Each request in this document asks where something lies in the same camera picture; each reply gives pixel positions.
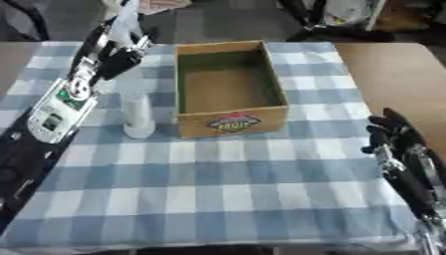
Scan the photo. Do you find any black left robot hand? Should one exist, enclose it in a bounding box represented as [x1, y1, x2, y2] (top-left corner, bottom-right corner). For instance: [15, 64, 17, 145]
[66, 15, 157, 83]

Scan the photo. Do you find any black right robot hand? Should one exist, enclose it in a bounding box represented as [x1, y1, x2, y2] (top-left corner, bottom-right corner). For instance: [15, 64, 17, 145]
[358, 107, 446, 220]

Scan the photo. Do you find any white plastic bottle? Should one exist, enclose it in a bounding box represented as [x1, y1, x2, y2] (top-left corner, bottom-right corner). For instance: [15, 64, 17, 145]
[118, 77, 159, 140]

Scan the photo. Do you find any tan cardboard box green inside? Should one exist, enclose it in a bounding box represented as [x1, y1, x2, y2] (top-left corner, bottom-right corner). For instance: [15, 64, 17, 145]
[172, 39, 292, 140]

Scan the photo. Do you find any black chair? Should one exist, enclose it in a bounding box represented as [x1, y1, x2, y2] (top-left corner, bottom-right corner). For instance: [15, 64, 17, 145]
[0, 0, 53, 42]

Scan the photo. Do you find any black chair base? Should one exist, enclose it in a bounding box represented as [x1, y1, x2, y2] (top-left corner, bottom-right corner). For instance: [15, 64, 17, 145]
[277, 0, 397, 44]

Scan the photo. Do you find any white bag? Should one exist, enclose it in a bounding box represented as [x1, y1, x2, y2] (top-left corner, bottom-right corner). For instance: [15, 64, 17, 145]
[322, 0, 387, 28]

